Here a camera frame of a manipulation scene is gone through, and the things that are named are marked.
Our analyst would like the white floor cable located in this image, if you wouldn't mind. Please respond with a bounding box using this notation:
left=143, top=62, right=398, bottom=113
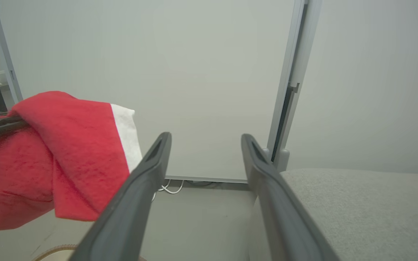
left=152, top=179, right=185, bottom=202

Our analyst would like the grey aluminium frame post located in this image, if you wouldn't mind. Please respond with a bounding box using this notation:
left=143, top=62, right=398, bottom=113
left=262, top=0, right=323, bottom=173

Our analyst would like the red and white garment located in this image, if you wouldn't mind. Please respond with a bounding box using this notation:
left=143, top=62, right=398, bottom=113
left=0, top=91, right=144, bottom=232

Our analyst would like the white partition panel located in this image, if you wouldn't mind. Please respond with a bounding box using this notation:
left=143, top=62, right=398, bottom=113
left=0, top=0, right=296, bottom=183

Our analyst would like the grey fabric sofa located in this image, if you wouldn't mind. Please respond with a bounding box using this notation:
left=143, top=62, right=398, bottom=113
left=247, top=168, right=418, bottom=261

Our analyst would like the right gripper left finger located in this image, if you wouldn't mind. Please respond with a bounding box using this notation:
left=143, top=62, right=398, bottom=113
left=68, top=132, right=172, bottom=261

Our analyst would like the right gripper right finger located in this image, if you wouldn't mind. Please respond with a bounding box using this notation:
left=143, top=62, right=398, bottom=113
left=241, top=133, right=340, bottom=261

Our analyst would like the white perforated laundry basket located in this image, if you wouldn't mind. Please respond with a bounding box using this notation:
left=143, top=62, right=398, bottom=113
left=31, top=244, right=148, bottom=261

